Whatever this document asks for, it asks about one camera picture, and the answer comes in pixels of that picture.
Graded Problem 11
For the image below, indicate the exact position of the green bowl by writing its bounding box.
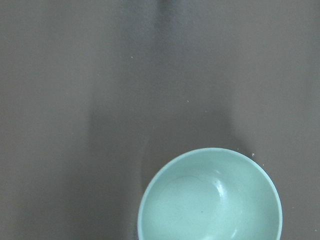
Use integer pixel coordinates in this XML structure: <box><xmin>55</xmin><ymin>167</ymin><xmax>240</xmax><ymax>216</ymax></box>
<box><xmin>137</xmin><ymin>147</ymin><xmax>283</xmax><ymax>240</ymax></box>

